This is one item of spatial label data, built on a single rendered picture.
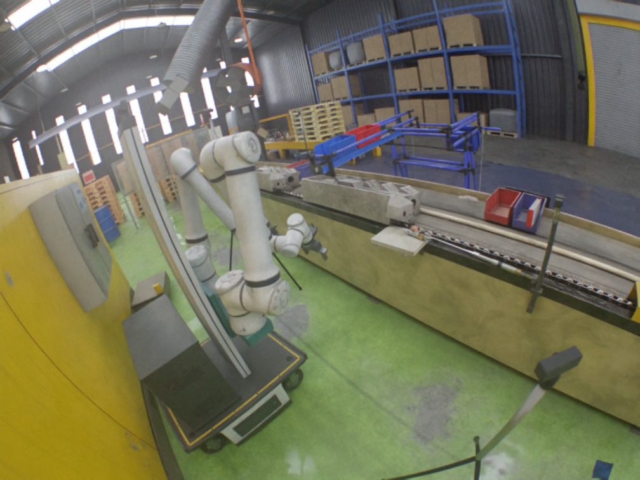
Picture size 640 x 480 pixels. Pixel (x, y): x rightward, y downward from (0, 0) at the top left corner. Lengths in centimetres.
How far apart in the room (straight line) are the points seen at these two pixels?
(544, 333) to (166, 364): 185
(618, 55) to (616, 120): 233
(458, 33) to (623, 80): 631
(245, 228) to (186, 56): 780
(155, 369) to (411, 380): 147
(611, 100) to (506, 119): 438
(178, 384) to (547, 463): 198
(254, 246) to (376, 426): 125
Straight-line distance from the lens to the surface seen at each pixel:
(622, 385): 188
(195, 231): 173
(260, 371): 169
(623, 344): 165
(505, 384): 196
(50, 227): 185
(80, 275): 189
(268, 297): 108
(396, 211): 165
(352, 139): 207
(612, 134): 1167
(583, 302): 149
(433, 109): 1151
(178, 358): 128
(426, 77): 1157
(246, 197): 98
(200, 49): 870
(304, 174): 334
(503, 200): 222
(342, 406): 180
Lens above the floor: 161
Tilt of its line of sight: 28 degrees down
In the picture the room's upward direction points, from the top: 12 degrees counter-clockwise
